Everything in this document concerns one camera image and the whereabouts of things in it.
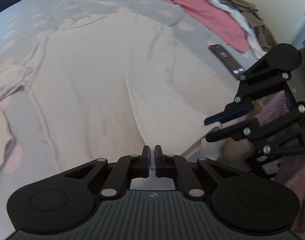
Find grey duvet pink dots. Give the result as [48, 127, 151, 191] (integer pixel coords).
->
[0, 0, 258, 240]

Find dark pink pillow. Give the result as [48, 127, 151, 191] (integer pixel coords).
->
[163, 0, 249, 53]

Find brown striped garment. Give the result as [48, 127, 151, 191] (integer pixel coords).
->
[206, 0, 277, 52]

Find black smartphone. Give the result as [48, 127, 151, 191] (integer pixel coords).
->
[208, 44, 245, 80]

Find cream white long-sleeve garment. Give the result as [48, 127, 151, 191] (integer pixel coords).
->
[0, 13, 234, 170]

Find white crumpled garment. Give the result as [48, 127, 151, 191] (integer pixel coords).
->
[207, 0, 266, 59]

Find purple fleece right sleeve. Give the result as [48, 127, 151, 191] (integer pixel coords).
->
[221, 89, 305, 240]

